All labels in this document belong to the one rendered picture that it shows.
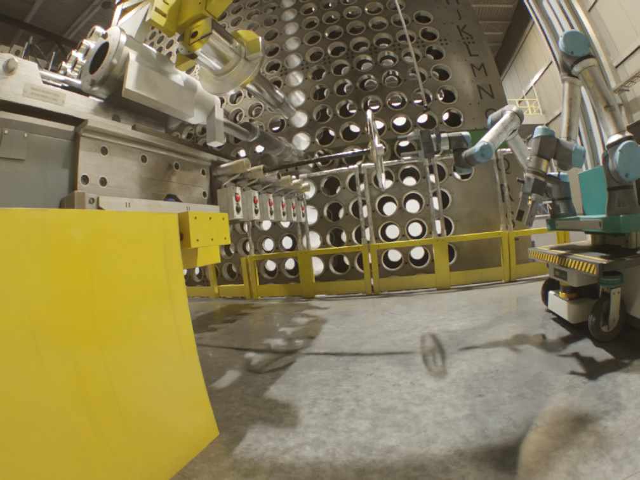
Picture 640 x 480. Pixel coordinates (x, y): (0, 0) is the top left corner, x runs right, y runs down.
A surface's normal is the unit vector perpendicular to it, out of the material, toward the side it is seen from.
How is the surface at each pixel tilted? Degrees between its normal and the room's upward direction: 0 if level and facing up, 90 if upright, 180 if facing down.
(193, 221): 90
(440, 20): 90
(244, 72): 90
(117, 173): 90
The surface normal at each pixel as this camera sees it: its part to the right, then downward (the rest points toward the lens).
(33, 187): 0.95, -0.10
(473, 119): -0.29, 0.04
